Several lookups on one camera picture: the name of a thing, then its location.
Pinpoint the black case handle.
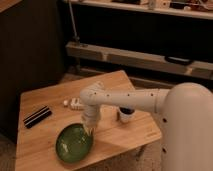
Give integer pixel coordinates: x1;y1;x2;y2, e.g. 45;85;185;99
164;56;194;66

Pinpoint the black rectangular box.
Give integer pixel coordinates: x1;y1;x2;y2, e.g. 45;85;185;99
23;106;52;128

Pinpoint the green ceramic bowl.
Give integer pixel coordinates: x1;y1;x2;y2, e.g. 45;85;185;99
55;123;93;163

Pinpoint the wooden table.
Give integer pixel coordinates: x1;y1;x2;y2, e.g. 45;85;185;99
14;69;163;171

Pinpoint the white toy piece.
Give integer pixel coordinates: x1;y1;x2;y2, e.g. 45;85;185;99
69;98;84;110

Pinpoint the wooden shelf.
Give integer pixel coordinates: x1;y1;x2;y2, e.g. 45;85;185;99
63;0;213;20

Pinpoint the long grey case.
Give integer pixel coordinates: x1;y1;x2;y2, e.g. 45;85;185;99
66;42;213;81

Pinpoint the small white block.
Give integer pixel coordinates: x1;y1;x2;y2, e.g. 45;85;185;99
63;100;69;107

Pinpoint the white cup with blue object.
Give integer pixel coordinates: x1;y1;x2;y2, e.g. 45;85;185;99
118;107;134;123

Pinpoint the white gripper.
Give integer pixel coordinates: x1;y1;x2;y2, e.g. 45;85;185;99
82;105;100;131

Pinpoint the metal stand pole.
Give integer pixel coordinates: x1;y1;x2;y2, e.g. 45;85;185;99
68;0;87;47

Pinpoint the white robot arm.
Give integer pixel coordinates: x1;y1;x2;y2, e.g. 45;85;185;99
80;82;213;171

